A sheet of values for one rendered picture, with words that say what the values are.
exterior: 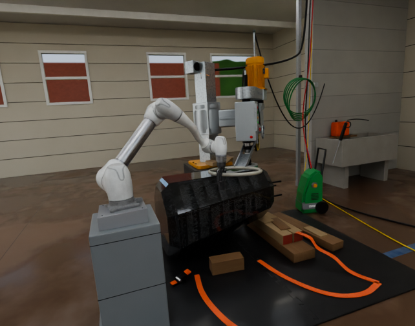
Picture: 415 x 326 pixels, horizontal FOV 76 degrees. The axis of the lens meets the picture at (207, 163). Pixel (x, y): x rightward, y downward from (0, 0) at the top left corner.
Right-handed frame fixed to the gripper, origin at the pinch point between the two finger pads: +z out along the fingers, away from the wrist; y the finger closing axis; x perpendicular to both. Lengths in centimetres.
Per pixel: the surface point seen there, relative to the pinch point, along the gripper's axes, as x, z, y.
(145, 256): 4, 28, -84
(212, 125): 71, -54, 98
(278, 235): -27, 60, 62
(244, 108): 13, -68, 72
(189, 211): 30.9, 24.4, -7.0
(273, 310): -50, 83, -17
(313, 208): -33, 63, 182
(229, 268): 0, 77, 7
